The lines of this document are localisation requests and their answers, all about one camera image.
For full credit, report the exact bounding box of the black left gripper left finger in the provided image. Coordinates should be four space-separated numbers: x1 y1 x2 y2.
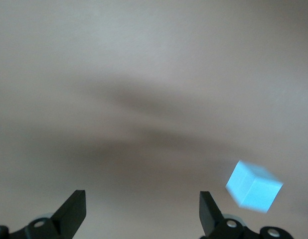
0 190 87 239

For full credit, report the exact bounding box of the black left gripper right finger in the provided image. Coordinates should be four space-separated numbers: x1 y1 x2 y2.
199 191 294 239

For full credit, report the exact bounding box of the light blue foam block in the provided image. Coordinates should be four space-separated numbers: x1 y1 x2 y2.
225 160 284 214

